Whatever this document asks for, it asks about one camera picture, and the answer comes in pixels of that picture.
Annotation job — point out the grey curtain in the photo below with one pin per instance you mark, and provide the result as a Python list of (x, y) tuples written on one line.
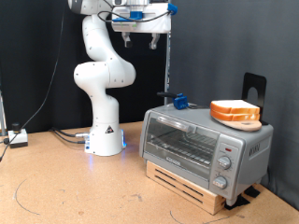
[(233, 40)]

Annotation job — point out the silver oven knob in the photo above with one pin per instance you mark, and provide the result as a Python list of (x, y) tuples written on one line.
[(220, 182), (224, 162)]

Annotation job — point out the silver toaster oven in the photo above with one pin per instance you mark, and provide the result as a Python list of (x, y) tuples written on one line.
[(199, 121)]

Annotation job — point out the emergency stop button box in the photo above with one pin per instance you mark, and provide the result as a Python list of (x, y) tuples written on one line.
[(18, 138)]

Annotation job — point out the small wooden cutting board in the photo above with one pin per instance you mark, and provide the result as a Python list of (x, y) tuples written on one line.
[(246, 126)]

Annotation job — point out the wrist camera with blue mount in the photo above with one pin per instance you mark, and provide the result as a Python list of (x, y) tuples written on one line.
[(135, 15)]

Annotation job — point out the vertical aluminium pole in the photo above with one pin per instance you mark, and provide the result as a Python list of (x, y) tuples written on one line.
[(168, 68)]

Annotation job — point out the slatted wooden block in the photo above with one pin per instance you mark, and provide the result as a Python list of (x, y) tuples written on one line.
[(187, 189)]

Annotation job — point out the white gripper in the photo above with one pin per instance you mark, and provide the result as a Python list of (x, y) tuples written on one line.
[(155, 26)]

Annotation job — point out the black foam pad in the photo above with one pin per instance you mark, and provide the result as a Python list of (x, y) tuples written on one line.
[(252, 191), (238, 202)]

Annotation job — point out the black metal bookend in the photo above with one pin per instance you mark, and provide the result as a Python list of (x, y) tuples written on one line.
[(253, 81)]

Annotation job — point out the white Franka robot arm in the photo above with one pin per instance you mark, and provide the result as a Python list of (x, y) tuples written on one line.
[(104, 124)]

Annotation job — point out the black curtain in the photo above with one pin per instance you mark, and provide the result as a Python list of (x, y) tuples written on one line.
[(31, 46)]

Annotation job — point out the thin metal stand post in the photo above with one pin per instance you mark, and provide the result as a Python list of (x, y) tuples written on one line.
[(2, 115)]

